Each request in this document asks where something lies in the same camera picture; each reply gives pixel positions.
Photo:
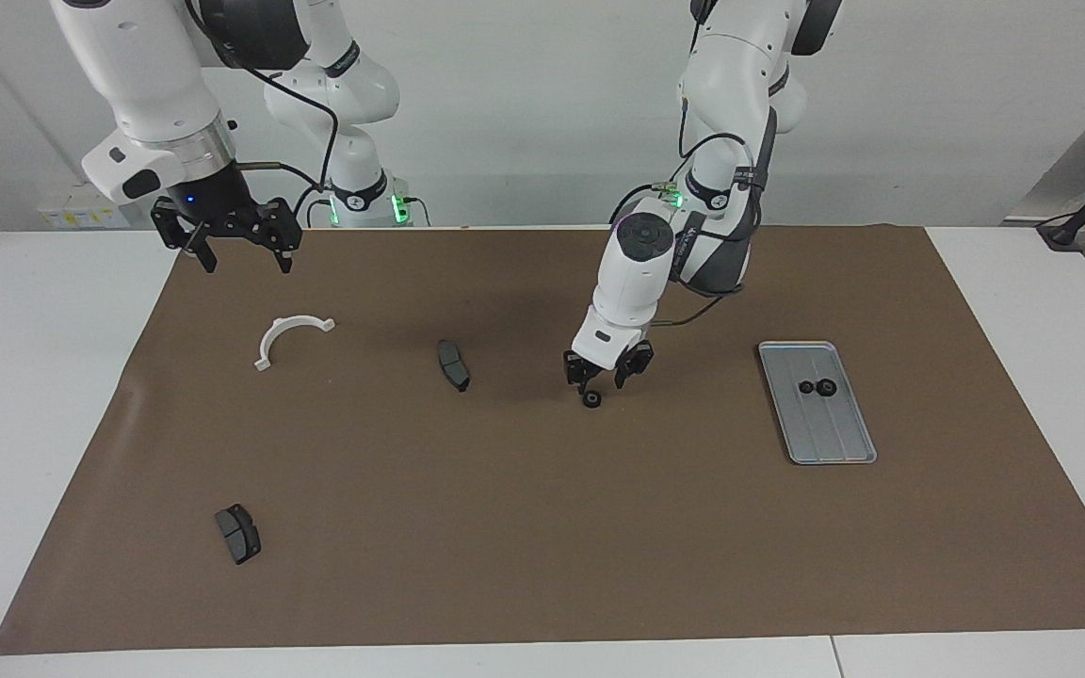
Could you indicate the white curved plastic bracket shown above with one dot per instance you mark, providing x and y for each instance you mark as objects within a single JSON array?
[{"x": 271, "y": 337}]

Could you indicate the white box with yellow labels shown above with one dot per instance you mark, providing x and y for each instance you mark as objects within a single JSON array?
[{"x": 67, "y": 215}]

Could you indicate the long grey brake pad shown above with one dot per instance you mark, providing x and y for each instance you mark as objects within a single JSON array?
[{"x": 453, "y": 364}]

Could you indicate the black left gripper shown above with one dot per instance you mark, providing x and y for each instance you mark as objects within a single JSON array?
[{"x": 641, "y": 356}]

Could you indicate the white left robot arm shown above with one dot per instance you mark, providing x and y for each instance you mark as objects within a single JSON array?
[{"x": 632, "y": 273}]

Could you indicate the silver metal tray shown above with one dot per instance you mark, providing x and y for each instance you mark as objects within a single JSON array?
[{"x": 830, "y": 433}]

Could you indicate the brown paper table mat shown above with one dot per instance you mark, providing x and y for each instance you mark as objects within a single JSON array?
[{"x": 599, "y": 527}]

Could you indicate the short dark brake pad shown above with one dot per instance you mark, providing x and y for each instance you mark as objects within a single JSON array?
[{"x": 237, "y": 533}]

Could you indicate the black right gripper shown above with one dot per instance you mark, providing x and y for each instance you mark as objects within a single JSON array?
[{"x": 222, "y": 202}]

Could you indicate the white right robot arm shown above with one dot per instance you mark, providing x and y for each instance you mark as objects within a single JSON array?
[{"x": 147, "y": 75}]

